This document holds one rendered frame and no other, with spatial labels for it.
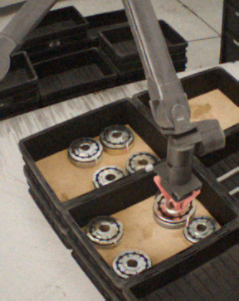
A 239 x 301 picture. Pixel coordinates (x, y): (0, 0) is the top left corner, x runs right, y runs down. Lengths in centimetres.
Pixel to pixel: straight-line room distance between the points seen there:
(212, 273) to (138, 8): 73
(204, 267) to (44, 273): 48
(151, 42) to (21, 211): 83
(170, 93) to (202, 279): 54
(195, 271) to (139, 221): 25
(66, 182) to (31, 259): 28
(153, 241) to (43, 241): 36
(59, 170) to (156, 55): 66
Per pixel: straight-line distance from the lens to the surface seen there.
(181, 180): 110
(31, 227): 161
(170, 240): 141
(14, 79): 258
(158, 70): 103
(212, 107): 183
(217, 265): 137
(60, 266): 151
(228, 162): 163
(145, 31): 104
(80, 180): 155
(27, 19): 98
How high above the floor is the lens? 197
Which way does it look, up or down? 43 degrees down
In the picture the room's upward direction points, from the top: straight up
